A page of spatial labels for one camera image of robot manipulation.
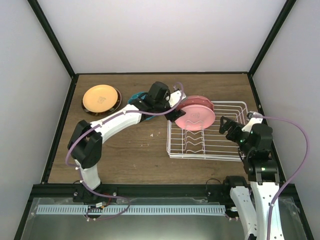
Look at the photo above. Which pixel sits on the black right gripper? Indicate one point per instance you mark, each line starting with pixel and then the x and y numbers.
pixel 236 126

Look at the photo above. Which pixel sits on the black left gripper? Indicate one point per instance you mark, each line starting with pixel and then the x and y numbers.
pixel 174 114

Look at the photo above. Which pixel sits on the light pink plate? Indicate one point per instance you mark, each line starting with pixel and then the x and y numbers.
pixel 197 117

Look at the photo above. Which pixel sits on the teal plate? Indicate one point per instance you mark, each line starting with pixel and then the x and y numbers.
pixel 140 95

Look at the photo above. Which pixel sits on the dark striped rim plate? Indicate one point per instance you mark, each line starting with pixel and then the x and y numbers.
pixel 100 113

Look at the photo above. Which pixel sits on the yellow plate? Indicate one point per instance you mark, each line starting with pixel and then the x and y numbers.
pixel 100 98

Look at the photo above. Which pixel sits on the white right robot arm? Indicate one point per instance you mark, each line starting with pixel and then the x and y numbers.
pixel 256 202

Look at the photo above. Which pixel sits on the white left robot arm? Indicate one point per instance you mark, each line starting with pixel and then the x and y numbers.
pixel 86 143

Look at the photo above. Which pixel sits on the dark pink scalloped plate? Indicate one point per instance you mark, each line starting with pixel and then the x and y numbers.
pixel 196 100

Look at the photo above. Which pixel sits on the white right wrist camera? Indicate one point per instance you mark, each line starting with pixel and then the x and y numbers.
pixel 253 118

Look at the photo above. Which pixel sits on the white wire dish rack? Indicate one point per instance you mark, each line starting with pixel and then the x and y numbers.
pixel 208 143

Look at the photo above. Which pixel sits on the black front mounting rail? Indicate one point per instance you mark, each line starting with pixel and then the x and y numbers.
pixel 212 192

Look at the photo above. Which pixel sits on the slotted grey cable duct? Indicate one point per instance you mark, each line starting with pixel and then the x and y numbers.
pixel 199 210

